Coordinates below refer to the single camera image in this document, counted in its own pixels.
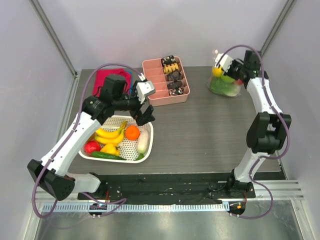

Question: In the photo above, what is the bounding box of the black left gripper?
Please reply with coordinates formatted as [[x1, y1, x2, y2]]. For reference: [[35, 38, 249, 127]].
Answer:
[[113, 81, 155, 125]]

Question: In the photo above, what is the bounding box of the green toy apple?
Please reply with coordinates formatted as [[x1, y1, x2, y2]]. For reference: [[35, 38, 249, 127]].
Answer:
[[220, 75, 236, 84]]

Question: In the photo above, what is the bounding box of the clear zip top bag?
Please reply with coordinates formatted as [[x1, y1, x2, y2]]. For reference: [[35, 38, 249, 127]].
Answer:
[[206, 49, 244, 97]]

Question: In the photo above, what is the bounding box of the green toy lettuce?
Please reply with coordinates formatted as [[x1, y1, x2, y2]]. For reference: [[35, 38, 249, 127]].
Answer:
[[209, 77, 241, 97]]

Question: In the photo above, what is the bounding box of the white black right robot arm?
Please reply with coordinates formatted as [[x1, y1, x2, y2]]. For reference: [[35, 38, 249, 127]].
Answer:
[[225, 49, 292, 198]]

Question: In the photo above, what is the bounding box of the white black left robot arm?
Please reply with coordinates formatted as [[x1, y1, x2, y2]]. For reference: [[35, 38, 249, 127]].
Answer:
[[27, 74, 156, 201]]

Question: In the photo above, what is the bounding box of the small orange toy fruit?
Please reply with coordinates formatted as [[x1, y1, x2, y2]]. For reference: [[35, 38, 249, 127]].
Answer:
[[125, 125, 140, 141]]

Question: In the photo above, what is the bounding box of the white toy radish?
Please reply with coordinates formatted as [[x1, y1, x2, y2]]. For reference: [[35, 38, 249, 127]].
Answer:
[[136, 130, 149, 154]]

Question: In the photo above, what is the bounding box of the white perforated plastic basket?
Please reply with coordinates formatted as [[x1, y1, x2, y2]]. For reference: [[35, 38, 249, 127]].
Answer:
[[78, 115, 154, 164]]

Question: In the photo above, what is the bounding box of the yellow toy banana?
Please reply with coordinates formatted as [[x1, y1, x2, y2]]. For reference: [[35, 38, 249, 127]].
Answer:
[[94, 121, 127, 145]]

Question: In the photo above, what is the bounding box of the black pink dotted sock roll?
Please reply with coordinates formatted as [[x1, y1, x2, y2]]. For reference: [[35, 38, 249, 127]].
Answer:
[[168, 86, 185, 97]]

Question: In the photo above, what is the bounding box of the black brown sock roll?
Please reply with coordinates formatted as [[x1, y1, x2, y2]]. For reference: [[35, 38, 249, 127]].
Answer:
[[167, 80, 184, 90]]

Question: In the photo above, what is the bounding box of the yellow toy bell pepper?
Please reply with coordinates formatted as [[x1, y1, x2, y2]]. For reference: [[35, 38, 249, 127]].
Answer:
[[100, 143, 120, 157]]

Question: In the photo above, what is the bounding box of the blue folded cloth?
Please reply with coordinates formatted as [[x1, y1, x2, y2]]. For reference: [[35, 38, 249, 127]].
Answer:
[[126, 70, 133, 83]]

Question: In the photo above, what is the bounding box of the pink divided organizer tray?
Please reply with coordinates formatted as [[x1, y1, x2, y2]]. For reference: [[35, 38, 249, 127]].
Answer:
[[142, 56, 190, 106]]

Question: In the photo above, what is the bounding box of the dark brown sock roll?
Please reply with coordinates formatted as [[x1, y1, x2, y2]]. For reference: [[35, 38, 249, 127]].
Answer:
[[166, 70, 183, 82]]

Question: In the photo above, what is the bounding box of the yellow black sock roll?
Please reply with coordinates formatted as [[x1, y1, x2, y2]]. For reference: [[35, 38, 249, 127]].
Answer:
[[162, 62, 180, 74]]

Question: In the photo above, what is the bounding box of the green toy cucumber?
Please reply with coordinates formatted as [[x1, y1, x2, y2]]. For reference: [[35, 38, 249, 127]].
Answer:
[[91, 151, 126, 161]]

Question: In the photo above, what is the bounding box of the red toy tomato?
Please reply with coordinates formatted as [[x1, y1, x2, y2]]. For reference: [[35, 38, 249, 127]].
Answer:
[[84, 140, 101, 155]]

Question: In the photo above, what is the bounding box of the black patterned sock roll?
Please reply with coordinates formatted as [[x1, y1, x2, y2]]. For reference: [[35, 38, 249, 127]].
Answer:
[[161, 55, 176, 66]]

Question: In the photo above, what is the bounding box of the magenta folded cloth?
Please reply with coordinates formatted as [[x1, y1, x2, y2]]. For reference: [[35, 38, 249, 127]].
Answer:
[[92, 68, 132, 97]]

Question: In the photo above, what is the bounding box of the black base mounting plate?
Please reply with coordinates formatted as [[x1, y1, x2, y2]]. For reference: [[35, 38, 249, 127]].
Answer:
[[78, 173, 256, 205]]

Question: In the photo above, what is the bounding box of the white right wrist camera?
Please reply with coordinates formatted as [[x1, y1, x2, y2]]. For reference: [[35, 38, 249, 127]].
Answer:
[[214, 52, 235, 72]]

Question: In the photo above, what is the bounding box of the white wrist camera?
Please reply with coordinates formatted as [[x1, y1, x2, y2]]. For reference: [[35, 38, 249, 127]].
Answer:
[[135, 73, 156, 105], [214, 52, 235, 72]]

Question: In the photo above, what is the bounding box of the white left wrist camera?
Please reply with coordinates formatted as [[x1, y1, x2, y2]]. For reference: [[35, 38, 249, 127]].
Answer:
[[135, 73, 156, 105]]

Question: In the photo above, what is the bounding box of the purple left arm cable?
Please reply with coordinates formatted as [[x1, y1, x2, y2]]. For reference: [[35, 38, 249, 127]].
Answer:
[[31, 63, 143, 230]]

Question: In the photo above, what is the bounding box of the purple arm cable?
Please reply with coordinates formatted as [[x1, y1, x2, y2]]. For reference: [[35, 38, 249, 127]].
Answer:
[[217, 44, 292, 220], [31, 63, 143, 230]]

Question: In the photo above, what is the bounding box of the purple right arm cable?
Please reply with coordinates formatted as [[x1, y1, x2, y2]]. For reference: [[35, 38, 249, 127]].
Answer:
[[217, 44, 292, 220]]

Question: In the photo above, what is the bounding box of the perforated metal cable tray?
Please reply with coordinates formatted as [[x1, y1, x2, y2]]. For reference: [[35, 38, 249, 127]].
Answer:
[[54, 202, 230, 213]]

